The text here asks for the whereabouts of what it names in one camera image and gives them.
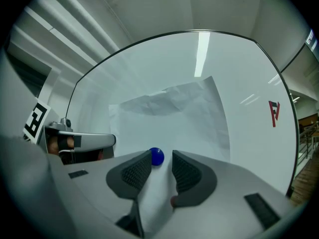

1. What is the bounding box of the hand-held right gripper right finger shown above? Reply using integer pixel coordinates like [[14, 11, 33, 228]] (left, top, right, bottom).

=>
[[147, 150, 300, 239]]

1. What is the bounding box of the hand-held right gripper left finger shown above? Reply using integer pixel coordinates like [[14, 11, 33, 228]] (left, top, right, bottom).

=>
[[48, 149, 153, 239]]

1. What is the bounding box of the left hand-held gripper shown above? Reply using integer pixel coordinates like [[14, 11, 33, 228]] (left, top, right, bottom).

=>
[[22, 97, 117, 154]]

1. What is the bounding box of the blue round magnet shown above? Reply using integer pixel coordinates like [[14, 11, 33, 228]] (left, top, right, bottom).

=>
[[149, 147, 165, 166]]

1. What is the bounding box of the white paper sheet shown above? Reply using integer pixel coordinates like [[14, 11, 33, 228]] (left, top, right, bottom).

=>
[[109, 75, 231, 234]]

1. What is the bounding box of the black-framed whiteboard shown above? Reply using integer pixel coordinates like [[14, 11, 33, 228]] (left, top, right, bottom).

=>
[[65, 29, 300, 198]]

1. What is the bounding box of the person's left hand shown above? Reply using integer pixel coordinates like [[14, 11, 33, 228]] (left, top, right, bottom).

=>
[[48, 136, 104, 165]]

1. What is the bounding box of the black metal railing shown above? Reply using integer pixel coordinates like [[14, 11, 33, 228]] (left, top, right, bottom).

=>
[[298, 120, 319, 164]]

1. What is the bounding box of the white insulated pipe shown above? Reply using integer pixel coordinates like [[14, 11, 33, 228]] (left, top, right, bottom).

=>
[[61, 0, 123, 53], [42, 0, 113, 59]]

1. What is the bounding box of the silver gripper-mounted camera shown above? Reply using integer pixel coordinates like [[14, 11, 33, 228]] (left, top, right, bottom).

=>
[[49, 118, 74, 132]]

